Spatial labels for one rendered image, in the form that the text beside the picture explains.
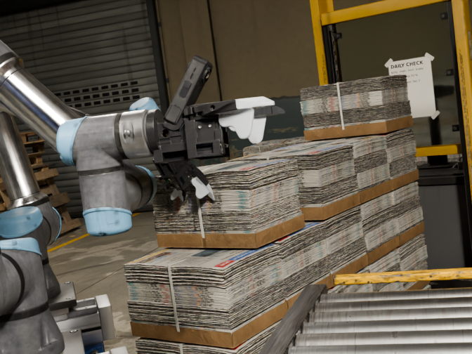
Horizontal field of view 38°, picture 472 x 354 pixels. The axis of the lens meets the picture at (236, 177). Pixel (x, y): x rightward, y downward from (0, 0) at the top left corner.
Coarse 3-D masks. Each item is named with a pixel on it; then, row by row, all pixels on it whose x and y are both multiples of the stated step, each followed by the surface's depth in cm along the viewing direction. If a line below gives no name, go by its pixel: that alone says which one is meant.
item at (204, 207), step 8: (224, 168) 218; (192, 176) 208; (192, 192) 209; (192, 200) 209; (200, 200) 208; (192, 208) 209; (200, 208) 208; (208, 208) 206; (208, 216) 206; (208, 224) 206; (200, 232) 209; (208, 232) 207
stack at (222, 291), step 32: (320, 224) 228; (352, 224) 247; (384, 224) 270; (160, 256) 208; (192, 256) 202; (224, 256) 196; (256, 256) 196; (288, 256) 212; (320, 256) 228; (352, 256) 246; (384, 256) 268; (160, 288) 198; (192, 288) 191; (224, 288) 184; (256, 288) 196; (288, 288) 210; (352, 288) 243; (384, 288) 265; (160, 320) 200; (192, 320) 192; (224, 320) 186; (160, 352) 202; (192, 352) 195; (224, 352) 188; (256, 352) 194
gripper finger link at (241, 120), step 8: (240, 104) 102; (248, 104) 101; (256, 104) 101; (264, 104) 101; (272, 104) 101; (224, 112) 104; (232, 112) 105; (240, 112) 103; (248, 112) 102; (224, 120) 104; (232, 120) 104; (240, 120) 103; (248, 120) 102; (240, 128) 103; (248, 128) 102; (240, 136) 103; (248, 136) 102
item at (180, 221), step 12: (204, 168) 225; (216, 168) 221; (156, 180) 216; (156, 192) 217; (168, 192) 215; (156, 204) 218; (168, 204) 215; (180, 204) 212; (156, 216) 218; (168, 216) 215; (180, 216) 212; (192, 216) 210; (156, 228) 219; (168, 228) 216; (180, 228) 213; (192, 228) 210
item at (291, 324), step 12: (312, 288) 162; (324, 288) 162; (300, 300) 153; (312, 300) 152; (288, 312) 146; (300, 312) 145; (312, 312) 146; (288, 324) 137; (300, 324) 136; (276, 336) 131; (288, 336) 130; (264, 348) 126; (276, 348) 125; (288, 348) 125
